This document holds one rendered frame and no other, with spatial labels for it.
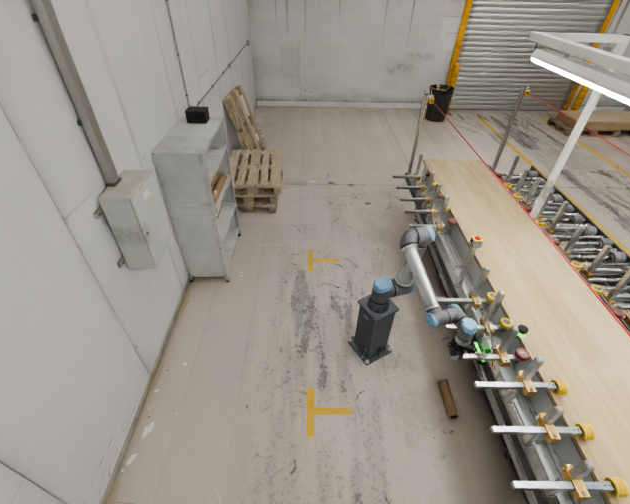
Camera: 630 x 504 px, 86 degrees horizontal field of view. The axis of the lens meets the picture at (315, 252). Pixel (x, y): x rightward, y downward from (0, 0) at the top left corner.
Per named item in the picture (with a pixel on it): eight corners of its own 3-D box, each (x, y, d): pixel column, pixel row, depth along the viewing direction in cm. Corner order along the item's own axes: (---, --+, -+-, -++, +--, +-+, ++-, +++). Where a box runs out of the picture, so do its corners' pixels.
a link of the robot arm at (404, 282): (386, 285, 291) (410, 222, 234) (404, 282, 295) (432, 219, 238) (393, 300, 281) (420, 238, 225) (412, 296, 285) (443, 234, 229)
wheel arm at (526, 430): (492, 434, 179) (494, 431, 177) (489, 427, 182) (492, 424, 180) (586, 436, 180) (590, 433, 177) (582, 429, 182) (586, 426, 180)
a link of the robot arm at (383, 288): (367, 292, 287) (370, 277, 276) (386, 288, 291) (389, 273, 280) (375, 305, 276) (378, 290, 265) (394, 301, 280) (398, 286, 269)
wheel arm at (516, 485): (513, 490, 160) (516, 488, 158) (509, 482, 163) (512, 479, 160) (618, 492, 161) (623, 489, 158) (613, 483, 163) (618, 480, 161)
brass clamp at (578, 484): (573, 500, 158) (579, 497, 155) (558, 467, 169) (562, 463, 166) (586, 500, 159) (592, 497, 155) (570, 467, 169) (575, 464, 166)
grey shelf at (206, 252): (189, 282, 389) (150, 152, 289) (207, 234, 458) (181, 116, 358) (229, 282, 390) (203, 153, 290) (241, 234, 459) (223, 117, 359)
